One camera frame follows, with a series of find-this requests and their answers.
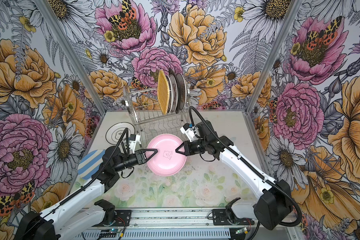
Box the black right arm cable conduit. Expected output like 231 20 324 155
188 106 303 227

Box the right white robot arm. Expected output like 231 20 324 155
176 121 303 230

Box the pink plastic plate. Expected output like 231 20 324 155
147 134 187 177

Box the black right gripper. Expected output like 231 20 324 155
175 138 208 156

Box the white plate orange sunburst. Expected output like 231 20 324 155
181 75 189 110

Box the black square floral plate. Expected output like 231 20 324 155
169 70 184 112

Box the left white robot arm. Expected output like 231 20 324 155
15 147 158 240

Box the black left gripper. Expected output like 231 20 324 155
114 148 159 172

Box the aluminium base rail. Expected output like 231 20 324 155
74 207 303 240

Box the yellow woven-pattern tray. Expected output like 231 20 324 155
157 70 170 116

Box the white plate black clover outline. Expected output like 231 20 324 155
106 122 135 145

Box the white plate green red rim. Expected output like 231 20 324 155
167 76 174 114

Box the blue white striped plate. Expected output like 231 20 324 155
78 150 106 180

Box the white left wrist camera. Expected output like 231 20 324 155
129 134 141 154

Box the chrome two-tier dish rack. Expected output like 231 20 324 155
123 87 190 146

